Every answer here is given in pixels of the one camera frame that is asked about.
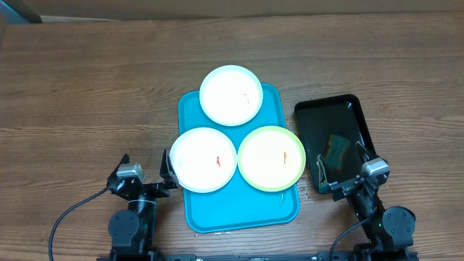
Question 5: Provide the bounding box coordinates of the green rimmed plate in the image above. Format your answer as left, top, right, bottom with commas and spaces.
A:
238, 126, 306, 192

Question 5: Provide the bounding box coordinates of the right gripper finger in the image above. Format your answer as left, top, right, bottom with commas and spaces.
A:
355, 141, 379, 163
317, 154, 329, 189

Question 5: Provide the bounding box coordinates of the blue plastic tray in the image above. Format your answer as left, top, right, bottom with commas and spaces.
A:
178, 83, 300, 233

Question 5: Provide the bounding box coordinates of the light blue rimmed plate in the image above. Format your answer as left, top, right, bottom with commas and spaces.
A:
199, 65, 264, 127

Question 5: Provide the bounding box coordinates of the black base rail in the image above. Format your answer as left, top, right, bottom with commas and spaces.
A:
96, 250, 420, 261

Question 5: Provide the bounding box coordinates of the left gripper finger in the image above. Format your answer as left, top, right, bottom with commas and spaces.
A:
115, 154, 130, 176
159, 149, 178, 185

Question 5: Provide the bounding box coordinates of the green yellow sponge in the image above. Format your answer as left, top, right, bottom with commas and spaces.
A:
323, 134, 351, 172

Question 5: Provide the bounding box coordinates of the white plate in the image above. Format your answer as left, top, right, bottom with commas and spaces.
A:
170, 127, 238, 193

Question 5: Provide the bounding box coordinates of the black plastic tray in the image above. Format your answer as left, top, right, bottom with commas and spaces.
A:
294, 94, 375, 194

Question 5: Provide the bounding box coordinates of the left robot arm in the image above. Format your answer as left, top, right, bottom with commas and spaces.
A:
107, 152, 179, 261

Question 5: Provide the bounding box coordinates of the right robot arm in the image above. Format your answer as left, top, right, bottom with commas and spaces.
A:
327, 141, 417, 260

